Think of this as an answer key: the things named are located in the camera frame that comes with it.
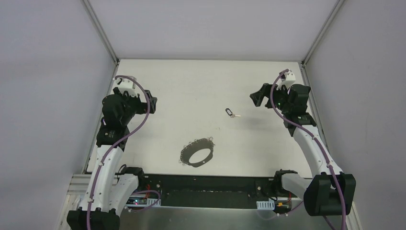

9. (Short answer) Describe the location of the aluminium frame rail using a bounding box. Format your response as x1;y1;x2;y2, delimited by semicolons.
67;174;91;195

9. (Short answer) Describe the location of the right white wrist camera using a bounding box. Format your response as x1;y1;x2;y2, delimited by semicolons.
277;69;296;90

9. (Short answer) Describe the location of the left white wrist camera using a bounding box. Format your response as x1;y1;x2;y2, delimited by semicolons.
113;75;138;97

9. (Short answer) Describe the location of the left white cable duct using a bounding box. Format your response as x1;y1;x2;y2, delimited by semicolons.
126;197;161;208

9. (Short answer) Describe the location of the white cable duct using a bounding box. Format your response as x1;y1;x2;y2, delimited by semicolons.
256;199;275;210
126;197;161;208

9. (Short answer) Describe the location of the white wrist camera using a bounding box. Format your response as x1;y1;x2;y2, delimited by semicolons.
113;75;138;97
277;69;296;90

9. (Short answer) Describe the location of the purple cable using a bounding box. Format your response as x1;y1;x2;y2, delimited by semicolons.
86;75;162;230
255;68;348;230

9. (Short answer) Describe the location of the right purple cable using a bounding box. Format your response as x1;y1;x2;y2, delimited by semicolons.
255;68;348;230

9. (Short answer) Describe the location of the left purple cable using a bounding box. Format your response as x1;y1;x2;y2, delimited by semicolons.
86;75;162;230

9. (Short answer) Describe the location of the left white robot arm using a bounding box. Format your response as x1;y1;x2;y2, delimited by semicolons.
67;87;157;230

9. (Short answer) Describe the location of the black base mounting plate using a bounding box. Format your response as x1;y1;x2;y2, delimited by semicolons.
130;174;295;209

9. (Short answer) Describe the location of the key with black tag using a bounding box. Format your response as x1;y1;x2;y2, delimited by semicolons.
225;108;241;118

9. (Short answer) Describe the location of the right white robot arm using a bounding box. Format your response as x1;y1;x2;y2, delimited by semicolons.
249;83;356;216

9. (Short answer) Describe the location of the right white cable duct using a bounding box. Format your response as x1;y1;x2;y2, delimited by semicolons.
256;199;275;210

